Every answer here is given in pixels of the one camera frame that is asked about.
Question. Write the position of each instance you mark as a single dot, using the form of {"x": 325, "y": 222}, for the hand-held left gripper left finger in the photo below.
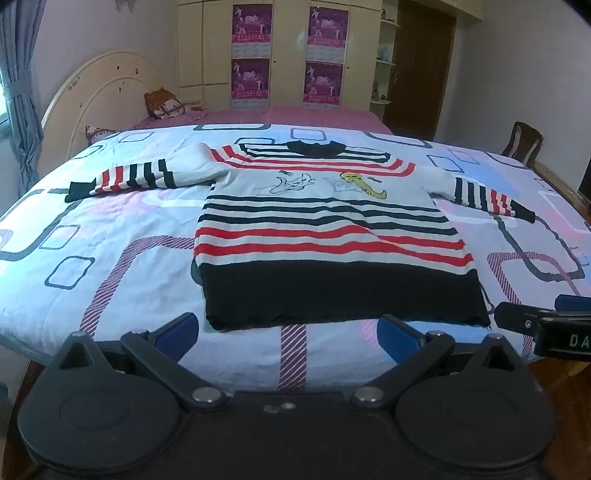
{"x": 178, "y": 331}

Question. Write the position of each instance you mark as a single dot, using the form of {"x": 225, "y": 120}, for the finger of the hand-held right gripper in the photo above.
{"x": 517, "y": 317}
{"x": 575, "y": 302}

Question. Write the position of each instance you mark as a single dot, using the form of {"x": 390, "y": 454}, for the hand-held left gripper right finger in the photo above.
{"x": 396, "y": 334}

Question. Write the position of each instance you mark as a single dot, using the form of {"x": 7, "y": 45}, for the striped knit sweater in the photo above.
{"x": 323, "y": 240}

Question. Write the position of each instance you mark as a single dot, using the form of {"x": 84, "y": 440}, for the white quilt with square print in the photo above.
{"x": 115, "y": 240}

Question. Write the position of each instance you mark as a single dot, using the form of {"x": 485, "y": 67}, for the wooden chair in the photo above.
{"x": 521, "y": 141}

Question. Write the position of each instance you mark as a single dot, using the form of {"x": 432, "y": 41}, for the small patterned pillow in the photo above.
{"x": 99, "y": 134}

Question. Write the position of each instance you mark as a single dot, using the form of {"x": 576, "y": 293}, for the tiger plush cushion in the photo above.
{"x": 162, "y": 104}

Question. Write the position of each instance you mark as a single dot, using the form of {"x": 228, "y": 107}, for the pink bed sheet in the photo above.
{"x": 300, "y": 115}

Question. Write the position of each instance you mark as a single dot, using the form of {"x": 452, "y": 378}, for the cream rounded headboard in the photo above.
{"x": 101, "y": 92}

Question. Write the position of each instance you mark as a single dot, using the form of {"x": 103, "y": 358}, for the dark wooden door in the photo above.
{"x": 420, "y": 69}

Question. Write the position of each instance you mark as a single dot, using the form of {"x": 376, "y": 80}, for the cream corner shelf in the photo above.
{"x": 385, "y": 60}

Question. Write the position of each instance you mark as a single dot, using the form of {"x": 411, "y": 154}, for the blue curtain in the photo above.
{"x": 21, "y": 92}

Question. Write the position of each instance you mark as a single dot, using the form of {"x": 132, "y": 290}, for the cream wardrobe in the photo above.
{"x": 286, "y": 50}

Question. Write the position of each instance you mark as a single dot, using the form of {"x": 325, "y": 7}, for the purple wall poster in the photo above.
{"x": 250, "y": 78}
{"x": 323, "y": 83}
{"x": 328, "y": 25}
{"x": 251, "y": 24}

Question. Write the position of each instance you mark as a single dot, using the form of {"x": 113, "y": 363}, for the wall ornament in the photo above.
{"x": 124, "y": 4}

